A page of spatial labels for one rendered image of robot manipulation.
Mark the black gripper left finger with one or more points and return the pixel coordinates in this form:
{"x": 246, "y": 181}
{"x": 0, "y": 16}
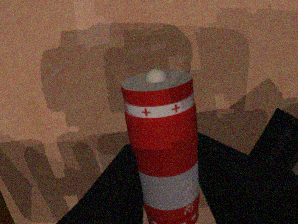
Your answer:
{"x": 115, "y": 198}

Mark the red and grey battery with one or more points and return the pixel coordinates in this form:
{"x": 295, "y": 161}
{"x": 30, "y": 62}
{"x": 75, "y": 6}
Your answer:
{"x": 161, "y": 115}

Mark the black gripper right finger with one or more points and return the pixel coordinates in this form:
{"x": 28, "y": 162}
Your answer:
{"x": 241, "y": 190}

